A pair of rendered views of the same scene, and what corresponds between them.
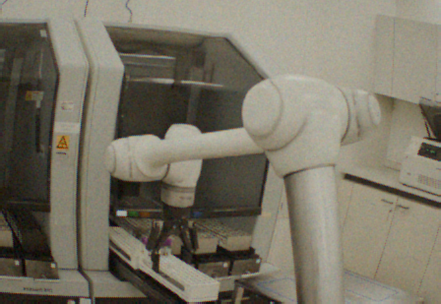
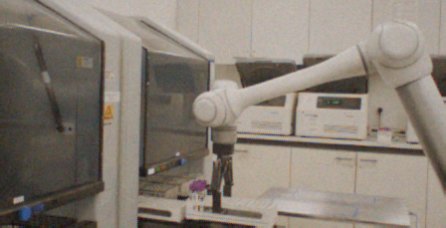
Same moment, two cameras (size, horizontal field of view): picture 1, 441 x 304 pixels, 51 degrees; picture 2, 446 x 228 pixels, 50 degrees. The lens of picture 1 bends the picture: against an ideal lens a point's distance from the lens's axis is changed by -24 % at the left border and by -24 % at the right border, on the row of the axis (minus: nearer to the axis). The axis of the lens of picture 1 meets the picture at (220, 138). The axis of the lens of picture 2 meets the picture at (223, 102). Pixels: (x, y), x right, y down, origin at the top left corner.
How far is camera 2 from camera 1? 104 cm
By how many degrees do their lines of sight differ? 34
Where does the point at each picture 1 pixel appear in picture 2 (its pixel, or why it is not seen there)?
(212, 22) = not seen: hidden behind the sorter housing
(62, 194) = (109, 167)
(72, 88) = (111, 56)
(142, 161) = (235, 106)
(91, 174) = (128, 140)
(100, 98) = (131, 68)
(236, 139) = (304, 78)
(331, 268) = not seen: outside the picture
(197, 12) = not seen: hidden behind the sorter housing
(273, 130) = (413, 52)
